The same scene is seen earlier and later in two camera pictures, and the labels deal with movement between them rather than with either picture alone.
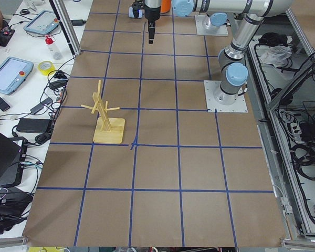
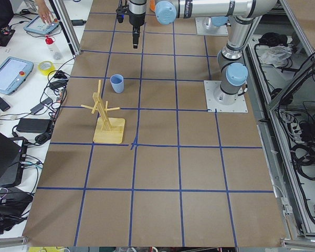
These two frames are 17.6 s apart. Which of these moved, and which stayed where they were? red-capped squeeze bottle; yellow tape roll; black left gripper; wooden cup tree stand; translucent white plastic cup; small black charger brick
Moved: translucent white plastic cup; black left gripper
Stayed: yellow tape roll; small black charger brick; wooden cup tree stand; red-capped squeeze bottle
